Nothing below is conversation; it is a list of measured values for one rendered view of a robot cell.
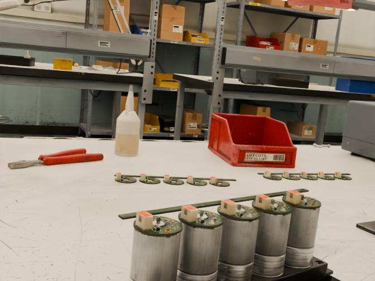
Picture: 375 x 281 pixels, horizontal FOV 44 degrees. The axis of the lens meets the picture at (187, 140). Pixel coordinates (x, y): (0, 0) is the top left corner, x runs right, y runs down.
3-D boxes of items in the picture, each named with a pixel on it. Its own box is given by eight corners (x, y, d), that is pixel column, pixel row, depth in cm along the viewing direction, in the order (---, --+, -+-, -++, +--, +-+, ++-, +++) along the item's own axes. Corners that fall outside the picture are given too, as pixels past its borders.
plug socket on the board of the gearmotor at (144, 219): (156, 228, 23) (158, 215, 23) (142, 231, 23) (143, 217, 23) (148, 222, 24) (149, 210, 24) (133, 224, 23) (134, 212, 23)
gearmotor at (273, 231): (289, 285, 30) (301, 207, 29) (261, 294, 28) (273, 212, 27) (261, 269, 32) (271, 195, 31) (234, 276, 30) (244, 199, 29)
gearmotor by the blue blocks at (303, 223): (317, 276, 31) (328, 202, 30) (293, 284, 30) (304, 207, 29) (289, 261, 33) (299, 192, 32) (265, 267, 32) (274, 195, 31)
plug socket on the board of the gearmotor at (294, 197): (303, 203, 30) (304, 193, 30) (294, 204, 30) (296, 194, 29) (293, 199, 31) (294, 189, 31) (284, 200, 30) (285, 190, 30)
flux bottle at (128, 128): (140, 153, 69) (145, 85, 67) (135, 158, 65) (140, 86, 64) (117, 150, 69) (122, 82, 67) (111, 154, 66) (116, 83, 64)
